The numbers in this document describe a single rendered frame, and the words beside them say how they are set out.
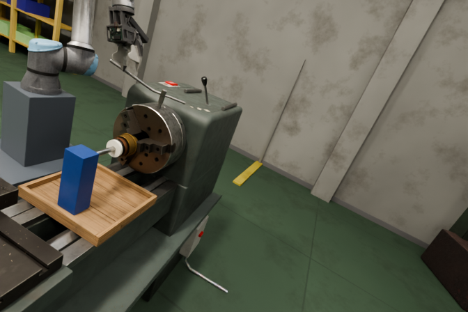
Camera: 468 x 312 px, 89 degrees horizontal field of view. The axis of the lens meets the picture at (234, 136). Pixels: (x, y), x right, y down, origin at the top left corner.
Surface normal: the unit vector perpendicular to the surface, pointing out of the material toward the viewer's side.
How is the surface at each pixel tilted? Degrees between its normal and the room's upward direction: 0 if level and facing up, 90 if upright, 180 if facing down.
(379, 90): 90
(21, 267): 0
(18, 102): 90
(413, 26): 90
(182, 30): 90
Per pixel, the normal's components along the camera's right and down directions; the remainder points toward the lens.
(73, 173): -0.31, 0.20
